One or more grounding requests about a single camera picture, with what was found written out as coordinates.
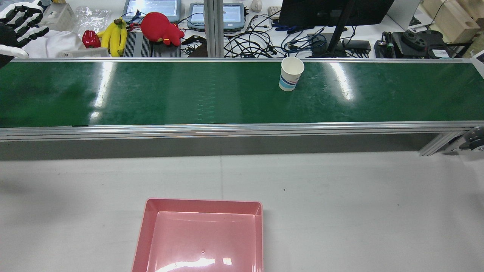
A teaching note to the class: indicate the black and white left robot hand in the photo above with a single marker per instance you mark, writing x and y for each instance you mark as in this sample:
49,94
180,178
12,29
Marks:
9,36

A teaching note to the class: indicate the white paper cup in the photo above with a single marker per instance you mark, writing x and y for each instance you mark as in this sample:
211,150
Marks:
291,73

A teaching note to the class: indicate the pink plastic basket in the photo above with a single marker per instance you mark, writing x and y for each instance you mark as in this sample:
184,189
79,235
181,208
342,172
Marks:
200,238

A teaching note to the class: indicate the clear plastic container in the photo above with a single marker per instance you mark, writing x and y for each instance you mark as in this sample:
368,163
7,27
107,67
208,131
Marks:
56,17

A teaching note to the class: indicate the red toy pepper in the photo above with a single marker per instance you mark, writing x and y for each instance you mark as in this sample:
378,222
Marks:
90,39

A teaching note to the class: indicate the clear plastic bag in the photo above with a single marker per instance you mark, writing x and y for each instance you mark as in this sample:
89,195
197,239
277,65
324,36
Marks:
92,20

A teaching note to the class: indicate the yellow banana bunch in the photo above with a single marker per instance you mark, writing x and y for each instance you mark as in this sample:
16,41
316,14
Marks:
113,37

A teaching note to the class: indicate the black ribbed mini computer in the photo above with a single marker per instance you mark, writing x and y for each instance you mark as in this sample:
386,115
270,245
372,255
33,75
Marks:
136,45
166,51

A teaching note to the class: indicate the grey teach pendant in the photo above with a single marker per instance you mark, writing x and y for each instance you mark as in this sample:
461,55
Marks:
151,9
234,17

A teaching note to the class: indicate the red plush toy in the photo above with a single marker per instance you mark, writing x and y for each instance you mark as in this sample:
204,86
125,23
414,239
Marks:
159,26

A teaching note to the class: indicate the dark brown box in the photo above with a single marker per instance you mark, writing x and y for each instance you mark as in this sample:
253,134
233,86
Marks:
198,51

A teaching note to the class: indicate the green belt conveyor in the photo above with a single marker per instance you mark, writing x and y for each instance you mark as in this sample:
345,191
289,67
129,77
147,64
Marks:
227,94

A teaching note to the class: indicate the white computer mouse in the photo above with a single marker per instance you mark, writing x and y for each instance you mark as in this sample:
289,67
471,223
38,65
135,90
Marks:
256,5

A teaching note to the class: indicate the beige keypad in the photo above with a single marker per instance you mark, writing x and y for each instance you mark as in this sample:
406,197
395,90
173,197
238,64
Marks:
274,12

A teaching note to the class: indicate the black Huawei monitor with stand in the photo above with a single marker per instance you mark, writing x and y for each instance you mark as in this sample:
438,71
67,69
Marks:
321,11

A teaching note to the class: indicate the black multiport hub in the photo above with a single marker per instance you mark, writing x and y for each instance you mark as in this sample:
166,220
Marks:
357,45

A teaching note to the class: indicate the black box with white label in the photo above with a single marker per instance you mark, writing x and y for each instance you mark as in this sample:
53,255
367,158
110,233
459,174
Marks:
389,49

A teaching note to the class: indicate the silver laptop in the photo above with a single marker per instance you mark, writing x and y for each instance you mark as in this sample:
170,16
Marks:
401,11

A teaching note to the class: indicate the black round flange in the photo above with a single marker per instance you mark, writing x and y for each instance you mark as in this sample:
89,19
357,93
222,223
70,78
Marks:
414,39

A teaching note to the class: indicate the light wooden crate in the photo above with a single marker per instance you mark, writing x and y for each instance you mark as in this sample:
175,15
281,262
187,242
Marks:
453,19

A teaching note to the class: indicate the black flat bracket tool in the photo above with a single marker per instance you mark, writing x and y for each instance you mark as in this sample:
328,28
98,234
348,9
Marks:
193,39

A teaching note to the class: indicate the aluminium profile frame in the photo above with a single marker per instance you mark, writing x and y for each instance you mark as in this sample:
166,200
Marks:
213,26

